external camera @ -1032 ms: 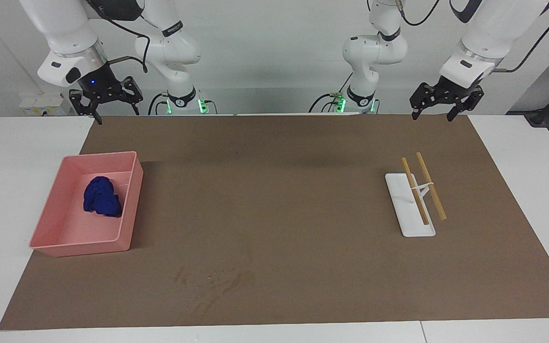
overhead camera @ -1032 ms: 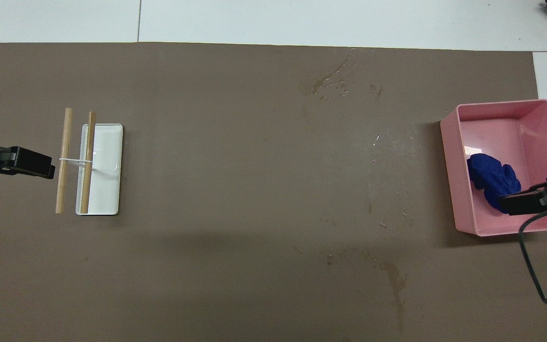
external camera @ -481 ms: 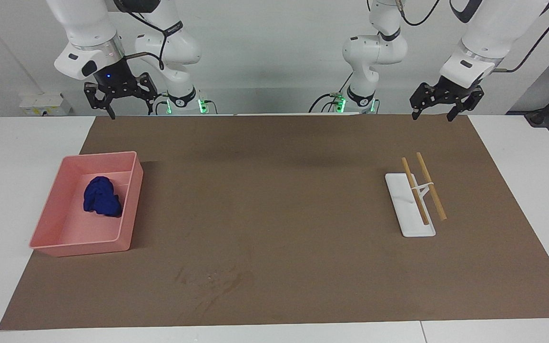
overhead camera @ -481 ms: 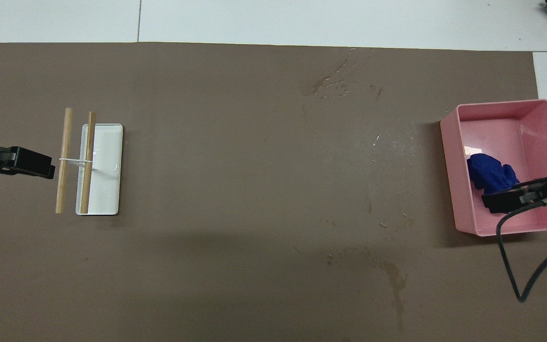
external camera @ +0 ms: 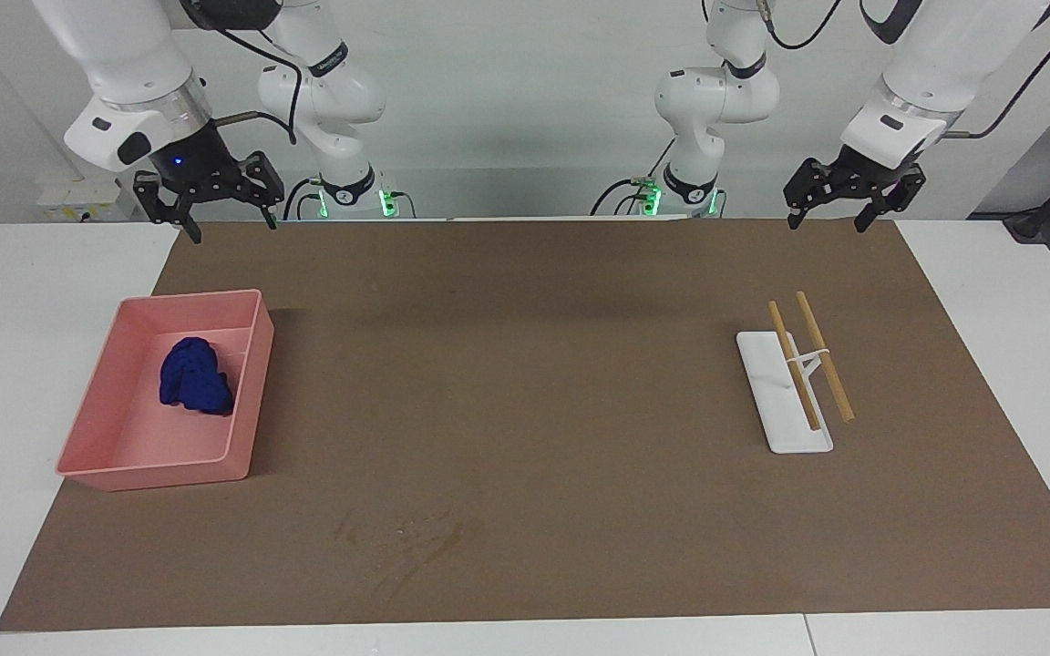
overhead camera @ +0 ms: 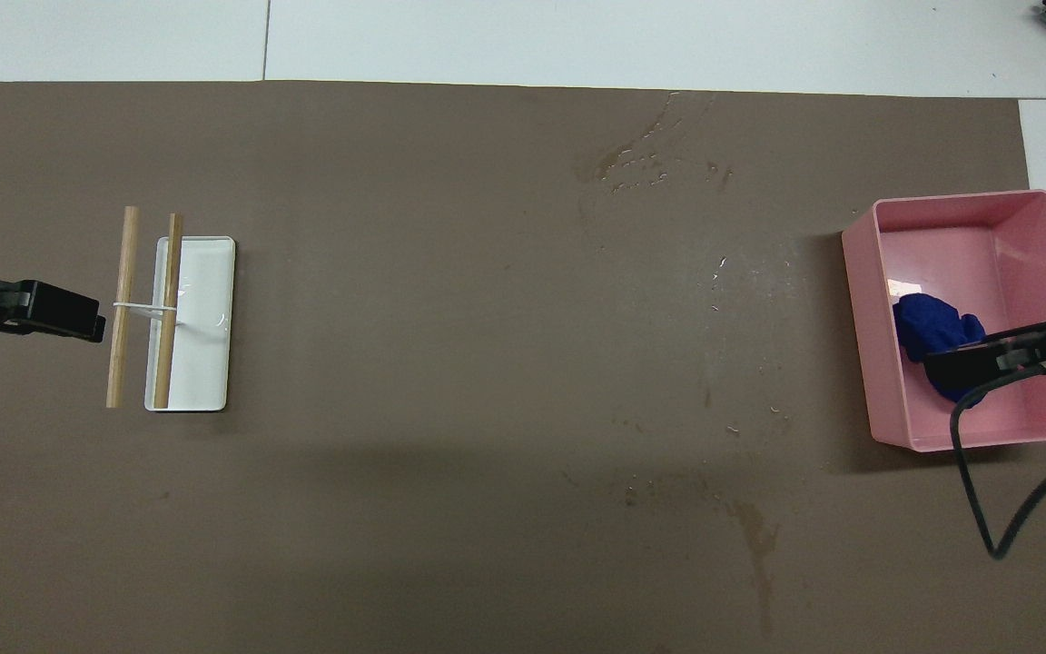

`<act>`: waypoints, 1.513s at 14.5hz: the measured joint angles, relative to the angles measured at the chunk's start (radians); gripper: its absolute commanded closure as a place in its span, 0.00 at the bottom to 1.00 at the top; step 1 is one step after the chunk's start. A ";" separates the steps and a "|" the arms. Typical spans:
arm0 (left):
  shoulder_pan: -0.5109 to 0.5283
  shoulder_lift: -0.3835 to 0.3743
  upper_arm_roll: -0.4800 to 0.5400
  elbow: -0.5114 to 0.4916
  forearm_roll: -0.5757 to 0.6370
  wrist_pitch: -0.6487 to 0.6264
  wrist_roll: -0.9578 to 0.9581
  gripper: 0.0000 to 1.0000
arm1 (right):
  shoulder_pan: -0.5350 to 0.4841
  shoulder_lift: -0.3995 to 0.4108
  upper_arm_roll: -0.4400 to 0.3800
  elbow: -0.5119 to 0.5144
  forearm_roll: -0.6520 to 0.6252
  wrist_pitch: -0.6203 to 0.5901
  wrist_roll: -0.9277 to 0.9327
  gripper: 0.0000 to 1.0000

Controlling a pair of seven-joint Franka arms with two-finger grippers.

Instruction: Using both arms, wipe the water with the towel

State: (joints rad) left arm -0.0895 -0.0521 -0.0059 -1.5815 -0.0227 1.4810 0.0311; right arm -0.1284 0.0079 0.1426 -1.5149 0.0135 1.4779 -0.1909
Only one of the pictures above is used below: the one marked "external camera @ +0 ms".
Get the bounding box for pink plastic bin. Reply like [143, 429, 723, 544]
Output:
[56, 289, 275, 493]

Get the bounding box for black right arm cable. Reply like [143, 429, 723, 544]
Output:
[215, 27, 303, 147]

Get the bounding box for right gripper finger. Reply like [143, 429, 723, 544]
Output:
[247, 153, 286, 229]
[133, 175, 202, 245]

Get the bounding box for brown table mat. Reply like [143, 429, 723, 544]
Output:
[0, 219, 1050, 632]

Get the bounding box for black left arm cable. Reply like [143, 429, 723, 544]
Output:
[762, 0, 1050, 142]

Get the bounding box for blue towel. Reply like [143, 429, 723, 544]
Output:
[159, 336, 236, 417]

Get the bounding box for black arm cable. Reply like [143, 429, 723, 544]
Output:
[215, 27, 303, 147]
[762, 0, 1050, 142]

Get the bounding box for black base power cable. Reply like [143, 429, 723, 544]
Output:
[591, 135, 676, 217]
[283, 176, 325, 221]

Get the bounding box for grey partition panel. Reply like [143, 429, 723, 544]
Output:
[972, 87, 1050, 215]

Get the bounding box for white wall socket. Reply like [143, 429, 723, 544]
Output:
[36, 178, 139, 222]

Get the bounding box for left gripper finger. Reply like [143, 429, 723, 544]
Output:
[782, 159, 840, 231]
[855, 169, 927, 233]

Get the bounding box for wooden rack rod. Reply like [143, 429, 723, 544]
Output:
[767, 301, 822, 432]
[795, 291, 856, 423]

